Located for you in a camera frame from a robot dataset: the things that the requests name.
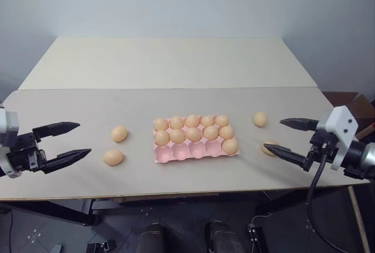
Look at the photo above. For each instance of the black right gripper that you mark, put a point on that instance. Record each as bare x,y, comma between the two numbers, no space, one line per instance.
322,147

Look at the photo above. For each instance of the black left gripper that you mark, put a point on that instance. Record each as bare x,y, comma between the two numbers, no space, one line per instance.
25,155

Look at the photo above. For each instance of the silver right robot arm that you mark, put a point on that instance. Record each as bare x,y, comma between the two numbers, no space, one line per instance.
363,157

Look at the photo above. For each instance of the pink egg tray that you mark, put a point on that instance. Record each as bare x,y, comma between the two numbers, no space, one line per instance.
187,153

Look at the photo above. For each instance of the tan egg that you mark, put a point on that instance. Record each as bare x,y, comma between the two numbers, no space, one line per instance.
177,136
161,123
221,120
162,137
207,120
260,119
177,122
211,133
226,132
194,134
119,133
269,151
192,120
113,157
230,146

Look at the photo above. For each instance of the brown cardboard box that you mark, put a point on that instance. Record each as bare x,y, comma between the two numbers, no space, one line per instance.
356,105

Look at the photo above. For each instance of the wooden stick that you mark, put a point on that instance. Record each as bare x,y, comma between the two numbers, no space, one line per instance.
359,220

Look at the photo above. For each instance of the small black box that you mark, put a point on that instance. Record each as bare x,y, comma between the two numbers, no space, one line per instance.
255,238

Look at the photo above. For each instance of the dark rounded shape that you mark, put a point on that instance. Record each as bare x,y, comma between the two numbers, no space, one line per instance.
150,238
225,237

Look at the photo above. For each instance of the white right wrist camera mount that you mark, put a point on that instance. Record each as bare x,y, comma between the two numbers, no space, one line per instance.
341,124

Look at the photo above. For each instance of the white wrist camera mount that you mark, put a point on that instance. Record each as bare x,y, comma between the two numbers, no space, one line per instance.
8,122
341,124

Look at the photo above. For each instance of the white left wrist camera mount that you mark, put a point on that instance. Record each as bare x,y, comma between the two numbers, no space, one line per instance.
8,122

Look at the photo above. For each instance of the black table frame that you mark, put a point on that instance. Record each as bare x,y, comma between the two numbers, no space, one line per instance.
58,213

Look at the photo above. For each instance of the black floor bracket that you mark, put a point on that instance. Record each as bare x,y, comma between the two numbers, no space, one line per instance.
101,246

